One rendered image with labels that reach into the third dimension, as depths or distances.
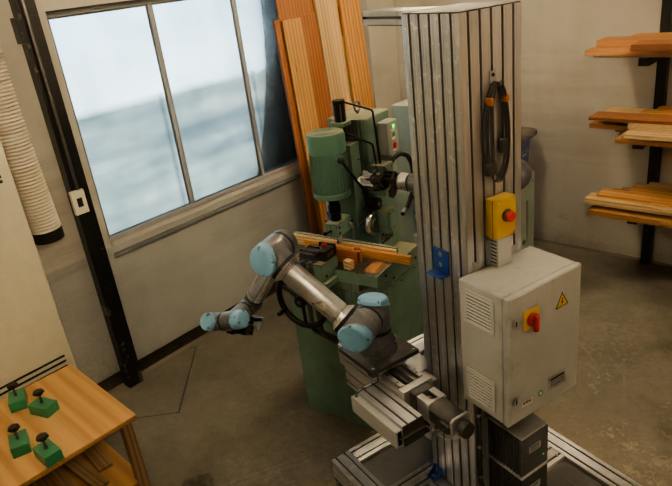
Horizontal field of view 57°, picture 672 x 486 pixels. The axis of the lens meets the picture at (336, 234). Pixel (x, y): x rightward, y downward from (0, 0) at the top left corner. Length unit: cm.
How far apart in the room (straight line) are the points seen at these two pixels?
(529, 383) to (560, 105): 301
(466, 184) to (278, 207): 276
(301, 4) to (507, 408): 321
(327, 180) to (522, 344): 124
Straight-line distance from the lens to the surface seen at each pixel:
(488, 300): 194
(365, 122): 294
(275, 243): 224
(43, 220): 340
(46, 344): 344
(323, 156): 280
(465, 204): 195
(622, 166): 479
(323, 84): 460
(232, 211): 426
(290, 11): 446
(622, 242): 499
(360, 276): 283
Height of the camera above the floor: 217
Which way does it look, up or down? 23 degrees down
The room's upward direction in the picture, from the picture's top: 7 degrees counter-clockwise
